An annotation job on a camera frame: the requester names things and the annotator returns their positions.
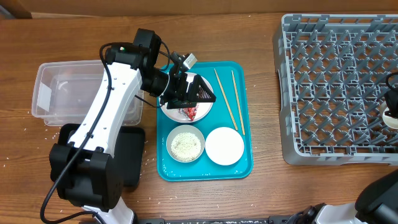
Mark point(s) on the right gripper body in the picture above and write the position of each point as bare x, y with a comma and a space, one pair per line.
392, 99

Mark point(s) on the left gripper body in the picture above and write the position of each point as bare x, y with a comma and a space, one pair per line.
175, 89

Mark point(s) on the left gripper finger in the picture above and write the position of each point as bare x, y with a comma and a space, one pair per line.
177, 104
198, 91

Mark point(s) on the red snack wrapper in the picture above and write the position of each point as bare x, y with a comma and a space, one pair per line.
189, 112

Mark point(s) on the white paper cup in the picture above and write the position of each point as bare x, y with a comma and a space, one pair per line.
387, 119

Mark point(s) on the grey bowl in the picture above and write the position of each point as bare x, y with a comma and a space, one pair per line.
185, 129

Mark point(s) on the white rice pile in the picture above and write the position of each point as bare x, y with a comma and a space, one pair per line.
185, 147

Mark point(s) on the white bowl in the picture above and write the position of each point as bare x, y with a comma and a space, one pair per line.
224, 146

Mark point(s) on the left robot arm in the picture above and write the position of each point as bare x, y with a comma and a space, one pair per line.
84, 170

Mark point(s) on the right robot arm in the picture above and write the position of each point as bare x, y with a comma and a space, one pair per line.
377, 203

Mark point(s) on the grey dishwasher rack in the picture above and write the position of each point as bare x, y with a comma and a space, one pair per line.
334, 70

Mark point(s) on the large white round plate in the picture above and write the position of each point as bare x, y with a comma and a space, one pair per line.
202, 110

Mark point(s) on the left wooden chopstick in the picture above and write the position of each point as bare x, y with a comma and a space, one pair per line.
226, 100

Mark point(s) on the teal plastic serving tray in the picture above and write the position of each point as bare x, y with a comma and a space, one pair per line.
203, 168

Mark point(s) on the black rectangular tray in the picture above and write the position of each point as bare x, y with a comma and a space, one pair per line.
128, 153

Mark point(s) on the clear plastic bin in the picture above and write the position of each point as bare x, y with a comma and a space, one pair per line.
68, 92

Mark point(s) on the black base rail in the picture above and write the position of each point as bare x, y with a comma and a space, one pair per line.
278, 219

